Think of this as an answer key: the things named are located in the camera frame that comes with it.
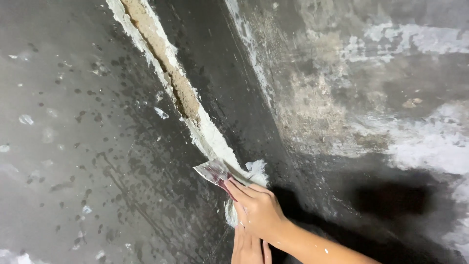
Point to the person's left hand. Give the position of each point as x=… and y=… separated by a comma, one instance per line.
x=248, y=247

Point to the person's right hand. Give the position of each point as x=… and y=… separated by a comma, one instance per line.
x=258, y=212

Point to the person's left fingers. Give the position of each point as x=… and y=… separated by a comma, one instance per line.
x=246, y=240

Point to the white plaster-covered scraper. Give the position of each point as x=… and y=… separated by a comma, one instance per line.
x=230, y=214

